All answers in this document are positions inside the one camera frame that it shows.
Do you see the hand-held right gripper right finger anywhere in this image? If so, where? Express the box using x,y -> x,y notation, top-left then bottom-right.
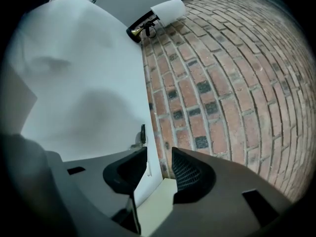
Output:
170,146 -> 295,237

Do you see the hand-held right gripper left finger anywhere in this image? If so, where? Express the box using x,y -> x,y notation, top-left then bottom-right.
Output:
45,146 -> 149,236

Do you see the white desk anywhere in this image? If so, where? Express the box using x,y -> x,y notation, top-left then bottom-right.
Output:
4,0 -> 163,208

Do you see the white shade table lamp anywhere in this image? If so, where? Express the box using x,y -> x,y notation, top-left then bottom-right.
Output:
125,0 -> 187,44

